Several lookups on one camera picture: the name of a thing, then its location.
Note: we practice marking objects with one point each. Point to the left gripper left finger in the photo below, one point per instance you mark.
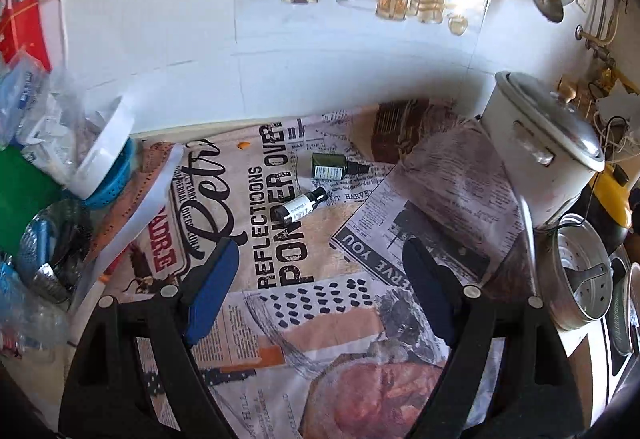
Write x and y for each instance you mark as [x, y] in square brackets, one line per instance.
[204, 289]

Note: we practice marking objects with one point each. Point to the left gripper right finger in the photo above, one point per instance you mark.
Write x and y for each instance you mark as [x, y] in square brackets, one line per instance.
[437, 290]

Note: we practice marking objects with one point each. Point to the black bottle white label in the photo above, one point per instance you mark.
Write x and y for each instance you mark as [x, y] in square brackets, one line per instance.
[303, 205]

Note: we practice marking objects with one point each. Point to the newspaper print table mat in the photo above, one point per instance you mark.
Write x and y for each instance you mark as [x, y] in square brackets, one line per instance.
[320, 336]

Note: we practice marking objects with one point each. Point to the metal steamer pot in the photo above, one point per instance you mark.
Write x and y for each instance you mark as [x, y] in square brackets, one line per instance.
[575, 274]

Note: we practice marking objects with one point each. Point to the blue plastic basket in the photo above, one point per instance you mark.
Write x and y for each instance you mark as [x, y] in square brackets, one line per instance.
[115, 180]

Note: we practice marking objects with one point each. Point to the green dropper bottle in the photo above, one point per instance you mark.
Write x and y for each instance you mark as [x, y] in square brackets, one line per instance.
[327, 166]

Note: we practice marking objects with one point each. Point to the white rice cooker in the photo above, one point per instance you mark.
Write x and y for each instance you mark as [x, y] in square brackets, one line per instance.
[550, 151]

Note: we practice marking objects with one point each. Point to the white round lid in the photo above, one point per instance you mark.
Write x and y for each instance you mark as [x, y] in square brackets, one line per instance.
[110, 127]

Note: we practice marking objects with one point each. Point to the yellow black appliance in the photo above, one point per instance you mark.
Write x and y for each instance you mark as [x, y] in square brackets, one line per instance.
[608, 209]

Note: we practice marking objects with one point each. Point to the green box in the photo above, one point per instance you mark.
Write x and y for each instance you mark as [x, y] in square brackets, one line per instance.
[24, 192]

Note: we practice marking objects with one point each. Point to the clear plastic bag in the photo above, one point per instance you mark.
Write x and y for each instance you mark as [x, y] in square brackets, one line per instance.
[42, 115]

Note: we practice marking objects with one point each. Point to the red carton box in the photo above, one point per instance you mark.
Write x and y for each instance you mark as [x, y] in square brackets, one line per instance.
[21, 29]

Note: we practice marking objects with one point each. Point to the brass wall faucet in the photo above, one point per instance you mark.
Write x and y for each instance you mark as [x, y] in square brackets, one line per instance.
[599, 46]

